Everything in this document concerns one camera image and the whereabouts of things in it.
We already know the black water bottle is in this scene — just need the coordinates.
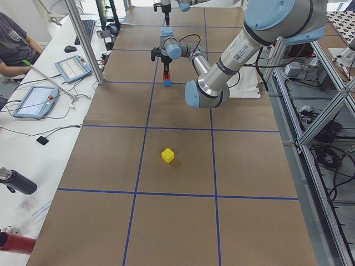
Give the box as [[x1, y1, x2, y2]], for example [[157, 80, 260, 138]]
[[1, 167, 37, 195]]

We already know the blue wooden block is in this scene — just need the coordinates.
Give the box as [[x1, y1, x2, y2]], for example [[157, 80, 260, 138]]
[[163, 80, 171, 87]]

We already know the far teach pendant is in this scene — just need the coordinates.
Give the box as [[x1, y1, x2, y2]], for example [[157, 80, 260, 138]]
[[54, 55, 92, 84]]

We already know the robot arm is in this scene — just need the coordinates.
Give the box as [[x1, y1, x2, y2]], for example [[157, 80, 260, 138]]
[[151, 1, 327, 108], [153, 0, 209, 26]]

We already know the black computer mouse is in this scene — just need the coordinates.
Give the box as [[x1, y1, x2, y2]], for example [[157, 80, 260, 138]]
[[64, 45, 77, 53]]

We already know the aluminium frame post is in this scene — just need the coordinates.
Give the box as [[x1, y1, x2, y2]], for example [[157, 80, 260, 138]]
[[64, 0, 103, 85]]

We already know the yellow wooden block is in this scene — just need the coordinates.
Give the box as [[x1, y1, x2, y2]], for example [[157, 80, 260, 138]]
[[161, 147, 175, 163]]

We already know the teach pendant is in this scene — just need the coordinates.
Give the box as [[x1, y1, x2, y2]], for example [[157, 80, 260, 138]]
[[54, 55, 92, 84], [12, 85, 59, 119]]

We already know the red wooden block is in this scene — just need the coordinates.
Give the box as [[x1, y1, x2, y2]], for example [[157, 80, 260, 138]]
[[163, 70, 171, 81]]

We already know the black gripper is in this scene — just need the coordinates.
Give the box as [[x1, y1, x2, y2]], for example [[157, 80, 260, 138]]
[[160, 55, 173, 78], [161, 4, 171, 25]]

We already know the red water bottle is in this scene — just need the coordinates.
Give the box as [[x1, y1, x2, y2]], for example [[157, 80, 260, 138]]
[[1, 232, 37, 255]]

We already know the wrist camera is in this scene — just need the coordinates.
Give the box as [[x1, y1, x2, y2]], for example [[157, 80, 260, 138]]
[[150, 47, 161, 62], [153, 2, 161, 12]]

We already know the near teach pendant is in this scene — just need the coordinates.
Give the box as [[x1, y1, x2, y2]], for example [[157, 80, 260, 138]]
[[12, 85, 59, 119]]

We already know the black keyboard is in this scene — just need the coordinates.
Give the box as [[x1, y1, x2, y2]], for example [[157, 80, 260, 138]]
[[82, 19, 95, 44]]

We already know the brown paper table cover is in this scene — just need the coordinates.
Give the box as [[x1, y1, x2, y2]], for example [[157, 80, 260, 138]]
[[28, 7, 317, 265]]

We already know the seated person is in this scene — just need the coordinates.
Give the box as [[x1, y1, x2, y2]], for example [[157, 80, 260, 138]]
[[1, 13, 44, 78]]

